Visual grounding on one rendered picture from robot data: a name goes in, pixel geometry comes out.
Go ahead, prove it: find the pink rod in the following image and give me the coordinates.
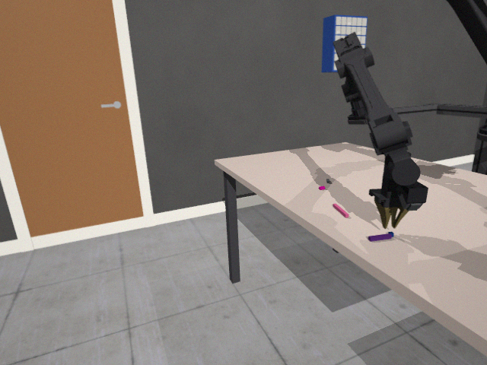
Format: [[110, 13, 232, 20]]
[[333, 204, 349, 217]]

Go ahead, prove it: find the purple rod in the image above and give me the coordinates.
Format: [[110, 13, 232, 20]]
[[368, 233, 392, 242]]

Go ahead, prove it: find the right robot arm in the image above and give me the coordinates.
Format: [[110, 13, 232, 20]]
[[333, 32, 428, 211]]

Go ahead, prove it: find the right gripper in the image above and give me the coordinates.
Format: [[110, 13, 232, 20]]
[[369, 189, 409, 229]]

